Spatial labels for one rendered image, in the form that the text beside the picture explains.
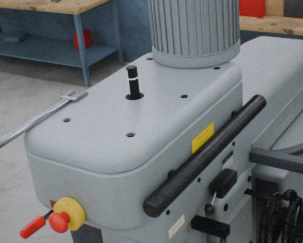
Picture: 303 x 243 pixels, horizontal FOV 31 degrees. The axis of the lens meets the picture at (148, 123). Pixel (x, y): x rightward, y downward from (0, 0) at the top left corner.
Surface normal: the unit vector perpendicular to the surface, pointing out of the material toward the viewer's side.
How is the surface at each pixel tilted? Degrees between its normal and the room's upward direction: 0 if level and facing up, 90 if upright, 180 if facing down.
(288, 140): 0
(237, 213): 90
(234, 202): 90
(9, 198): 0
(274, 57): 0
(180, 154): 90
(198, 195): 90
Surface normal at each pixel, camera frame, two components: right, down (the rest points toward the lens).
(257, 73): -0.10, -0.89
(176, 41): -0.51, 0.44
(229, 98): 0.83, 0.18
